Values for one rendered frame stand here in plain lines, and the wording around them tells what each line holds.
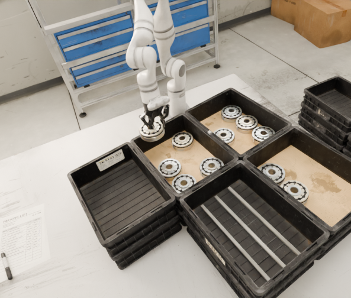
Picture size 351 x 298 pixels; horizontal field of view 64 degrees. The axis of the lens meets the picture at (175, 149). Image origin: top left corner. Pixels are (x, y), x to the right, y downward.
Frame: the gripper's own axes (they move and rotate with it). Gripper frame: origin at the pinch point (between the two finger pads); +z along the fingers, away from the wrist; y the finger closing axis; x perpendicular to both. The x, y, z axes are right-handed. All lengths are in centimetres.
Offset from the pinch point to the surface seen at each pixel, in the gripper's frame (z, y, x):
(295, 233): 18, -15, 62
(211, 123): 17.5, -29.4, -2.6
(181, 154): 17.7, -6.2, 4.9
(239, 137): 17.6, -33.2, 14.0
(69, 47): 26, -7, -183
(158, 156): 17.7, 3.0, -0.4
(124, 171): 17.9, 20.0, -3.3
